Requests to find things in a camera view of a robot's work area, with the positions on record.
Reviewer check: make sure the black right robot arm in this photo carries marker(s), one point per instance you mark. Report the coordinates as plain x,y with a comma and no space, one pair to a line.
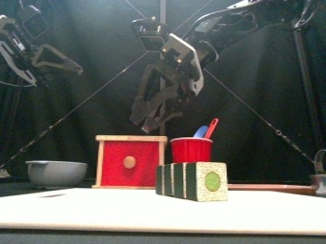
254,19

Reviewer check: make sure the green toy sushi roll piece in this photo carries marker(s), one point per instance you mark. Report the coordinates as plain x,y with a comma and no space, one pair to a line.
207,181
159,179
178,181
169,179

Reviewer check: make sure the white cutting board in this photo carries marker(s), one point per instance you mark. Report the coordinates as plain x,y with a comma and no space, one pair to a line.
127,213

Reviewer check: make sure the flat brown plate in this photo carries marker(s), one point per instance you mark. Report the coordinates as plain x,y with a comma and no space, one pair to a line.
272,188

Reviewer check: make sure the blue plastic utensil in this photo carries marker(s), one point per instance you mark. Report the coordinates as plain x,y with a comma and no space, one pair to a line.
201,132

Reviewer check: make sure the red plastic utensil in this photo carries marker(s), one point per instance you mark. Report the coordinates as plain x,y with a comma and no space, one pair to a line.
211,128

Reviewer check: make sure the red plastic cup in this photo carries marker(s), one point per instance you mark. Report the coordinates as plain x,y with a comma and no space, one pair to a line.
191,151

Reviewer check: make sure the red wooden drawer box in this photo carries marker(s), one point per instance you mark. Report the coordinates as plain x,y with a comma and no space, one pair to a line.
114,165

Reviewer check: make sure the grey bowl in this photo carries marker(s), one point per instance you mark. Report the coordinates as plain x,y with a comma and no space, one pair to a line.
55,173

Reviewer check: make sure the small white object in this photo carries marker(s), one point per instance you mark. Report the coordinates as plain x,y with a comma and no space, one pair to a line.
4,173

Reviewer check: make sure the grey metal pot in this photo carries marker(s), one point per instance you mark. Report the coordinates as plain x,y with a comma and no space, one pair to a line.
320,184

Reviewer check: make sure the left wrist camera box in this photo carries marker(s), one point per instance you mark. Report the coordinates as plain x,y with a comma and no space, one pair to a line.
32,20

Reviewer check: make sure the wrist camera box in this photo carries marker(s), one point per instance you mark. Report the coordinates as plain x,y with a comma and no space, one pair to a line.
149,33
32,20

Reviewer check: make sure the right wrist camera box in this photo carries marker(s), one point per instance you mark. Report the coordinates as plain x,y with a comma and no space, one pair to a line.
149,33

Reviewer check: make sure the dark frame post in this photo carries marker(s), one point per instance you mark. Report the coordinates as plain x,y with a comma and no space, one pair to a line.
306,89

